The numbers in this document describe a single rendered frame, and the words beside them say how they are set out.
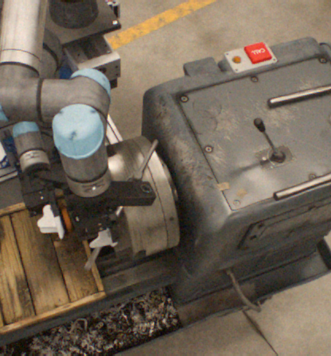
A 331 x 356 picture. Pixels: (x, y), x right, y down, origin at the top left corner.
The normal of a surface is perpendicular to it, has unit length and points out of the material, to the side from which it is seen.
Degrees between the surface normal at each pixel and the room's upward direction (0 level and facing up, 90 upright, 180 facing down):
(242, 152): 0
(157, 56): 0
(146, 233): 59
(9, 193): 0
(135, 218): 41
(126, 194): 30
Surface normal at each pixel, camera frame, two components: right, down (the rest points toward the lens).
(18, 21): 0.15, -0.23
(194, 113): 0.07, -0.46
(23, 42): 0.47, -0.19
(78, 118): -0.03, -0.63
